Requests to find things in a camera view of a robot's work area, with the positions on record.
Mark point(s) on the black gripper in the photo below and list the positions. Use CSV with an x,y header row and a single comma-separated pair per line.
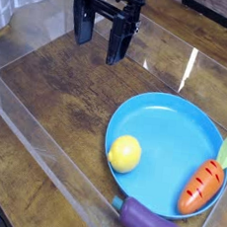
x,y
125,17

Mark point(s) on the yellow toy lemon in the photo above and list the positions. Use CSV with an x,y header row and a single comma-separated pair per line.
x,y
125,154

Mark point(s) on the blue round plate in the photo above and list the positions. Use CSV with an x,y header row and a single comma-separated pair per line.
x,y
176,137

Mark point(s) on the orange toy carrot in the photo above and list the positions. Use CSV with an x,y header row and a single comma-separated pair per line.
x,y
205,182

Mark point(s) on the purple toy eggplant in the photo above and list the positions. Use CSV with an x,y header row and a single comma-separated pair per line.
x,y
133,214

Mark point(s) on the clear acrylic enclosure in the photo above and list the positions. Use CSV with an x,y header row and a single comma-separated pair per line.
x,y
57,99

